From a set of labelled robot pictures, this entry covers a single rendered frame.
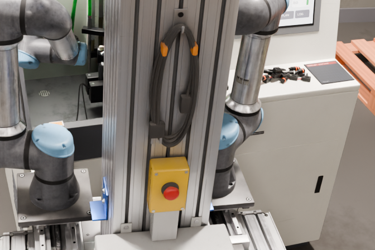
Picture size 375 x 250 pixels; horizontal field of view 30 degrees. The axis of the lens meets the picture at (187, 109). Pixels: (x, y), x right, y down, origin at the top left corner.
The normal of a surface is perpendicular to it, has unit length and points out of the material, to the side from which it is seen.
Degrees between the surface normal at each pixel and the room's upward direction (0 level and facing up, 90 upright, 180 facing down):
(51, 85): 0
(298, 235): 90
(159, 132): 90
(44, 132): 7
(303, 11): 76
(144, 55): 90
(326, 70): 0
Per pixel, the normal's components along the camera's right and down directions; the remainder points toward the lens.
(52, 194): 0.12, 0.30
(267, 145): 0.33, 0.56
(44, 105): 0.08, -0.82
